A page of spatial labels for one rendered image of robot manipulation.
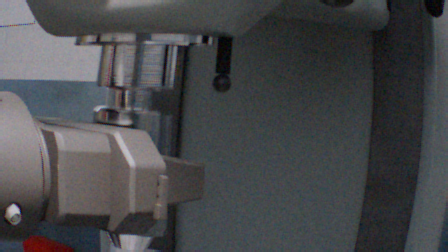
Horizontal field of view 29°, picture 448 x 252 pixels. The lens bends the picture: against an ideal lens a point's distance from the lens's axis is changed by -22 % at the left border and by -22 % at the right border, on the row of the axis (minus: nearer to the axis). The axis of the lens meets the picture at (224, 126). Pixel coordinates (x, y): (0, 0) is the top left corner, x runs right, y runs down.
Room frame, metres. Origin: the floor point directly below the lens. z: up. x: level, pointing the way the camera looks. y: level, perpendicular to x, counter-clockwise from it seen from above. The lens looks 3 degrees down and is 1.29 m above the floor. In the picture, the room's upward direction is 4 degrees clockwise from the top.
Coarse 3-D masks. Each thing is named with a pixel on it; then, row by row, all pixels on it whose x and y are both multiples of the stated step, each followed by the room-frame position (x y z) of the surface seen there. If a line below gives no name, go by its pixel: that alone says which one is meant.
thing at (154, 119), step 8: (96, 112) 0.57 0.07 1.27; (104, 112) 0.57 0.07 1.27; (112, 112) 0.57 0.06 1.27; (120, 112) 0.56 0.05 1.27; (128, 112) 0.56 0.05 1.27; (136, 112) 0.56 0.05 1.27; (144, 112) 0.57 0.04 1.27; (152, 112) 0.57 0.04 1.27; (160, 112) 0.57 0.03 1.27; (168, 112) 0.58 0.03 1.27; (96, 120) 0.57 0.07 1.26; (104, 120) 0.57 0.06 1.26; (112, 120) 0.57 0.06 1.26; (120, 120) 0.56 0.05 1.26; (128, 120) 0.56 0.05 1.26; (136, 120) 0.56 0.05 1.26; (144, 120) 0.57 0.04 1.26; (152, 120) 0.57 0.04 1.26; (160, 120) 0.57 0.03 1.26; (168, 120) 0.58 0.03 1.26; (136, 128) 0.56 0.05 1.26; (144, 128) 0.57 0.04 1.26; (152, 128) 0.57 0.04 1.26; (160, 128) 0.57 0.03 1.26; (168, 128) 0.58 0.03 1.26
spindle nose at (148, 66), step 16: (112, 48) 0.57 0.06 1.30; (128, 48) 0.56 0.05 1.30; (144, 48) 0.56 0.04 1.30; (160, 48) 0.57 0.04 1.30; (176, 48) 0.58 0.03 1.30; (112, 64) 0.57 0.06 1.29; (128, 64) 0.56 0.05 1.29; (144, 64) 0.56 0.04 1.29; (160, 64) 0.57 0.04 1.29; (176, 64) 0.58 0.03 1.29; (96, 80) 0.58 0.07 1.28; (112, 80) 0.57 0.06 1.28; (128, 80) 0.56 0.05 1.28; (144, 80) 0.56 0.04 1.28; (160, 80) 0.57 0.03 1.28; (176, 80) 0.59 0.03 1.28
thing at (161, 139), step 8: (152, 136) 0.57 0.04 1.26; (160, 136) 0.57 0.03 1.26; (168, 136) 0.58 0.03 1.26; (160, 144) 0.57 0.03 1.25; (168, 144) 0.58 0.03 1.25; (160, 152) 0.57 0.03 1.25; (168, 152) 0.58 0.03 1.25; (160, 224) 0.57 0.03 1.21; (152, 232) 0.57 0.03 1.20; (160, 232) 0.57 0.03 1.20
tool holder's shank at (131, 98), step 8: (112, 88) 0.58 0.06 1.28; (120, 88) 0.57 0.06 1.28; (128, 88) 0.57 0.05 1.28; (120, 96) 0.58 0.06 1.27; (128, 96) 0.58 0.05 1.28; (136, 96) 0.58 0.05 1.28; (144, 96) 0.58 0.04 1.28; (120, 104) 0.58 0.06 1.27; (128, 104) 0.58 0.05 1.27; (136, 104) 0.58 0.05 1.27; (144, 104) 0.58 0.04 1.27
